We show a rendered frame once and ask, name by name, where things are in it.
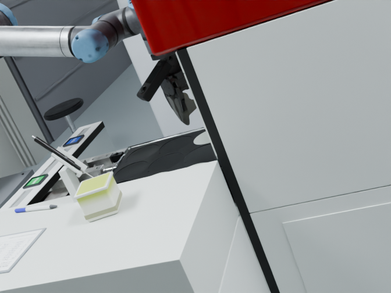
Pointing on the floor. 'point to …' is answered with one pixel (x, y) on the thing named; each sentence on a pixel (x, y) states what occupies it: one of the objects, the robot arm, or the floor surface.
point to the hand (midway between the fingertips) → (184, 121)
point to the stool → (66, 109)
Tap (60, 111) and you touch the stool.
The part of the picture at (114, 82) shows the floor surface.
